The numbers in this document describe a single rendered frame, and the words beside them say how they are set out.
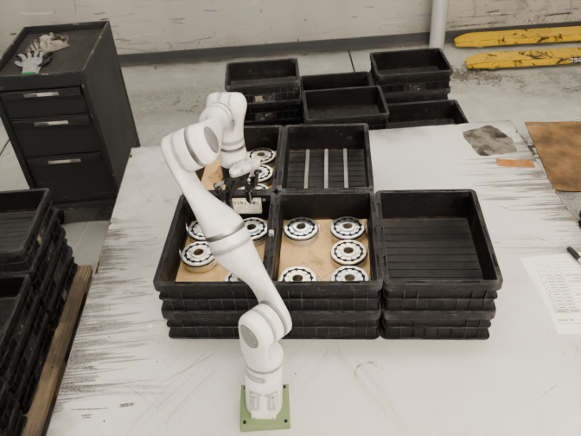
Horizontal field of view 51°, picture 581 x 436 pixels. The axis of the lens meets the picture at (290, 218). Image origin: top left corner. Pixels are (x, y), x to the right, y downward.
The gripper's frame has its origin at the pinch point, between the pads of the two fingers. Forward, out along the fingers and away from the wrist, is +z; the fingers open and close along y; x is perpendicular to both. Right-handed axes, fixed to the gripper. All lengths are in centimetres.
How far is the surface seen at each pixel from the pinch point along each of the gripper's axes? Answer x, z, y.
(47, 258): -85, 57, 48
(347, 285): 41.7, 4.8, -6.8
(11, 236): -97, 49, 57
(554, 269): 58, 27, -75
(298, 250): 14.1, 14.6, -10.2
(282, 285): 31.5, 5.0, 6.6
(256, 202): -5.4, 7.6, -8.3
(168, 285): 13.4, 4.9, 30.2
